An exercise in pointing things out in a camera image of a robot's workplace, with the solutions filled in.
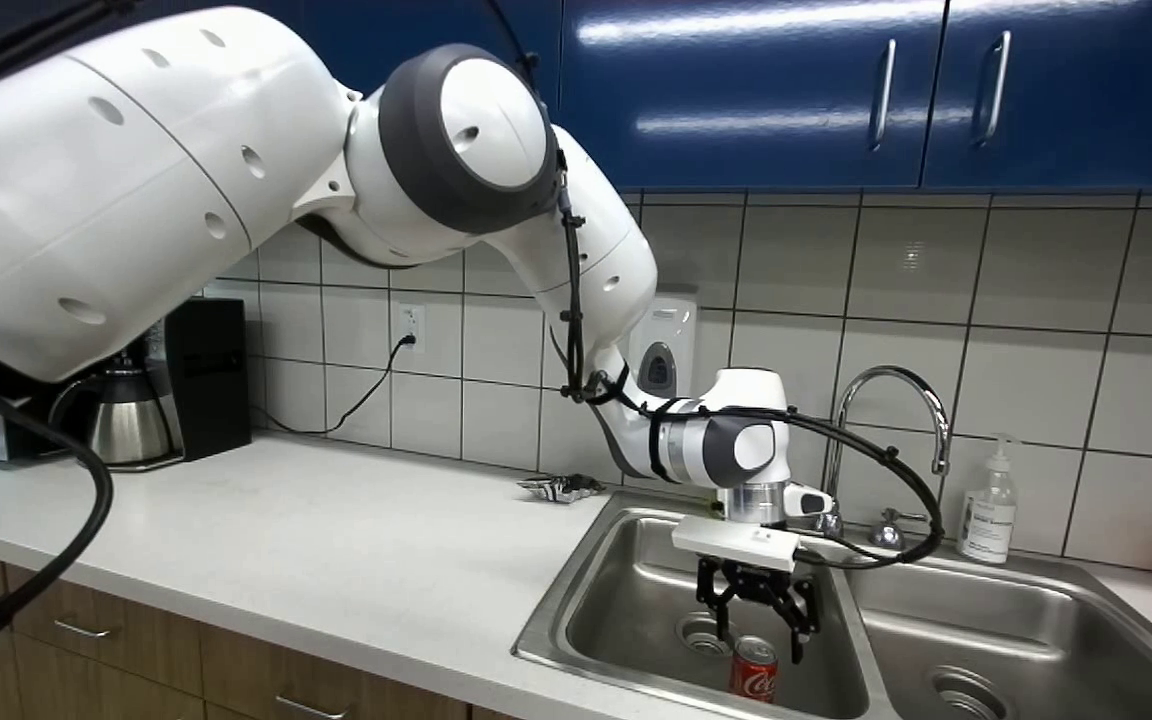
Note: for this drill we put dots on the blue upper cabinets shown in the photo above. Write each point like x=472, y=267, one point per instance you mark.
x=800, y=92

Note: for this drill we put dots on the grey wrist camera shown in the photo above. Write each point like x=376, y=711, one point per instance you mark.
x=808, y=505

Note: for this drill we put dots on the black coffee maker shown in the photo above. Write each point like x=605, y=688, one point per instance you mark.
x=207, y=353

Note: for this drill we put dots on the white wall soap dispenser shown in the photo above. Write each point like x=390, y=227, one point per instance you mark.
x=662, y=347

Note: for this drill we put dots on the steel coffee carafe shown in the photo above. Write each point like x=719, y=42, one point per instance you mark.
x=126, y=420

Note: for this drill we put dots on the wooden lower cabinets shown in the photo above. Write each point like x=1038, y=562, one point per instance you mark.
x=83, y=652

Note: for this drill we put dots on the stainless steel double sink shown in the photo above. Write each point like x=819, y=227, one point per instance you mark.
x=914, y=640

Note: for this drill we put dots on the small metal object on counter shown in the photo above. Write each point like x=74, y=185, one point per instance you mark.
x=563, y=488

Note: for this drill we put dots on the red Coca-Cola can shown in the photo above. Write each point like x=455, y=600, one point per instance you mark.
x=754, y=668

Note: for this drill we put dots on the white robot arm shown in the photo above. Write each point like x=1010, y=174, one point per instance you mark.
x=147, y=160

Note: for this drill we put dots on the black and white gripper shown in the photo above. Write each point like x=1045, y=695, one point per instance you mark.
x=748, y=562

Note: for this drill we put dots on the clear soap dispenser bottle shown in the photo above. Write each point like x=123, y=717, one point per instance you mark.
x=991, y=508

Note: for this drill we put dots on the white wall outlet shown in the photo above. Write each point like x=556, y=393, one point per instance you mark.
x=410, y=328

